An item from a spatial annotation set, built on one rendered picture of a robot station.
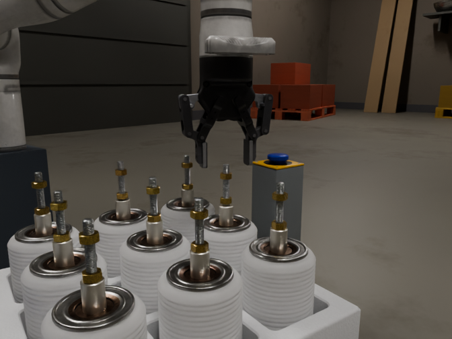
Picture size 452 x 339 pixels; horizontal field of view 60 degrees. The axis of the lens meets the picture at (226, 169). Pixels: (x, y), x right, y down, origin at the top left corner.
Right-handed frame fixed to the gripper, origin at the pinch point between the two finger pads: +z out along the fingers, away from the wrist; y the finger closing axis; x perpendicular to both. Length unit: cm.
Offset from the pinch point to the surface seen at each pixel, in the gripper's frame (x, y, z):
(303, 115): -389, -222, 29
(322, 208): -70, -60, 35
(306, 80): -481, -274, -15
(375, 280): -17, -43, 35
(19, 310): 3.9, 28.7, 17.5
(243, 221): 0.7, -2.5, 10.1
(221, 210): 0.7, 0.9, 8.0
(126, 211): -6.7, 14.3, 9.1
